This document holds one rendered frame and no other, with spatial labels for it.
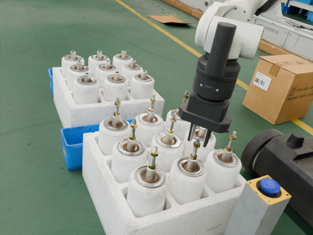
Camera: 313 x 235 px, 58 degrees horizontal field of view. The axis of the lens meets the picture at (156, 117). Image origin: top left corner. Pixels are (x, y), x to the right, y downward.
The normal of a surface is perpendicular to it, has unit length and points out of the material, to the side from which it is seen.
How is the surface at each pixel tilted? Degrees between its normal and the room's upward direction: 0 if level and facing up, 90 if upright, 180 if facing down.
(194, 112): 90
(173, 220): 90
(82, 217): 0
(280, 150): 45
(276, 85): 90
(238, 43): 88
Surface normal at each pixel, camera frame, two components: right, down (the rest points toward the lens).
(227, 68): 0.21, -0.22
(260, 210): -0.88, 0.12
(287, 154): -0.53, -0.53
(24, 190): 0.15, -0.85
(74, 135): 0.46, 0.48
